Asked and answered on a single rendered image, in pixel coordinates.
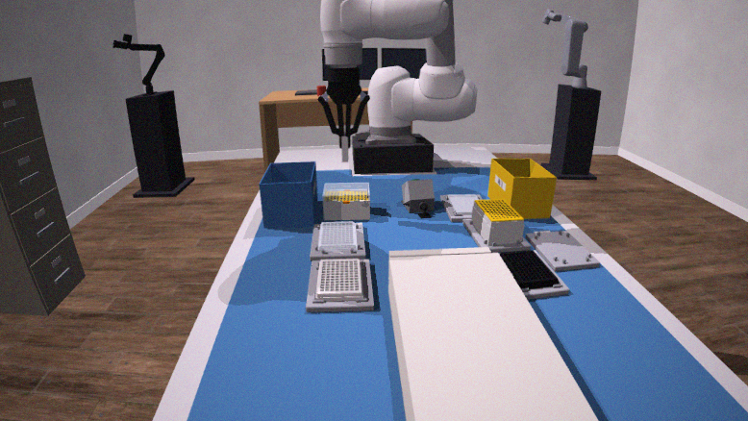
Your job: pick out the blue bench mat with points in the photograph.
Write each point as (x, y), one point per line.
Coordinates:
(273, 361)

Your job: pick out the yellow open-top bin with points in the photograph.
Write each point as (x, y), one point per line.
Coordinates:
(524, 184)

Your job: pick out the blue open-top bin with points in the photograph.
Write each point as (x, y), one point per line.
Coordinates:
(286, 204)

